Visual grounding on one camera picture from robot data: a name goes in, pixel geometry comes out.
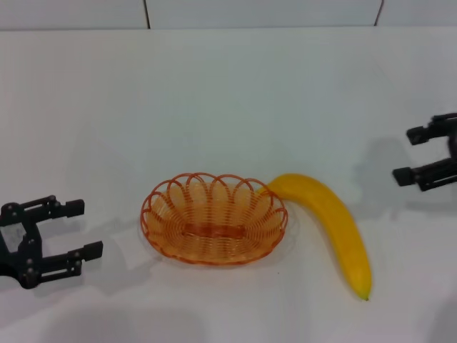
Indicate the orange woven plastic basket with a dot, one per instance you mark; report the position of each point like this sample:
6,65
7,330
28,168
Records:
214,228

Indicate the yellow banana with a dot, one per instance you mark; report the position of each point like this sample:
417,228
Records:
339,221

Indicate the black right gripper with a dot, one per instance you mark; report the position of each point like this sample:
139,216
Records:
453,144

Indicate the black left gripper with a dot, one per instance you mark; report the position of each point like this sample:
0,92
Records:
18,250

